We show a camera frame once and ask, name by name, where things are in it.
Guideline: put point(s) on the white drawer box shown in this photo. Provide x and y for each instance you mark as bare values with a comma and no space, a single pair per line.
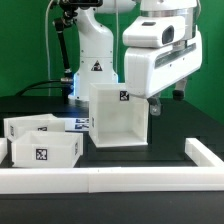
15,127
44,149

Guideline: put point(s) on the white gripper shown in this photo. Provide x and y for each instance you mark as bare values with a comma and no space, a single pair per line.
149,71

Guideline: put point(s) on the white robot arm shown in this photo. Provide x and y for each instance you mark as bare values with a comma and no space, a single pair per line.
87,45

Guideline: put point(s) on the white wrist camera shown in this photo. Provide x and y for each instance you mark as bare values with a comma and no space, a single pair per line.
154,32

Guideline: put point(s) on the white perimeter fence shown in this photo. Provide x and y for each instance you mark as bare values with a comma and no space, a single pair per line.
206,175

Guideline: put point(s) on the marker tag sheet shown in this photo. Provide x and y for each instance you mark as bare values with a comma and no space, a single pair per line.
76,124

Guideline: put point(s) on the large white drawer cabinet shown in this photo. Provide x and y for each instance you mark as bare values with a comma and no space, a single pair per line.
116,119

